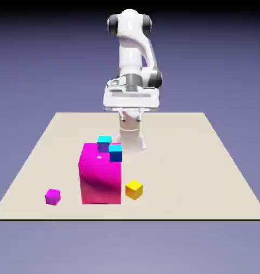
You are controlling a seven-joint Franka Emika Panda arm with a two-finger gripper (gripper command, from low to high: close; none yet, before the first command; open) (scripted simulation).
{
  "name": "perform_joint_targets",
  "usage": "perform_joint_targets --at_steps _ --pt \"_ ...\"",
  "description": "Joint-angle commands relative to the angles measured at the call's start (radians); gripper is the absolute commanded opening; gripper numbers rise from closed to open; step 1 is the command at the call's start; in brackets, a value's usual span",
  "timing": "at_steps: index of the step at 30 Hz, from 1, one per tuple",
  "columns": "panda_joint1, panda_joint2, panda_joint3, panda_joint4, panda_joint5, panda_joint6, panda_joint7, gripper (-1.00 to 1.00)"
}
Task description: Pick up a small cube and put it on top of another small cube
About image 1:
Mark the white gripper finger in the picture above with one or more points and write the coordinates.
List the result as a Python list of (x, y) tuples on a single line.
[(121, 114), (139, 115)]

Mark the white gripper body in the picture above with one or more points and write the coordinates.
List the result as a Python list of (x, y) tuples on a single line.
[(130, 100)]

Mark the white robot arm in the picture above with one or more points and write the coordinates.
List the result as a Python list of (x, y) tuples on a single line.
[(129, 53)]

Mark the small cyan cube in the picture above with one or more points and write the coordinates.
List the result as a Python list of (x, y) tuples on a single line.
[(104, 143), (115, 153)]

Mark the small yellow cube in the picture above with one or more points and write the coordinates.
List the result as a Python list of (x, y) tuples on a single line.
[(134, 189)]

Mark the small purple cube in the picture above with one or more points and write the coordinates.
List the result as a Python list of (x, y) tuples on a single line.
[(52, 197)]

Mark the large magenta box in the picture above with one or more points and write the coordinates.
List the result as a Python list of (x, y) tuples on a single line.
[(99, 177)]

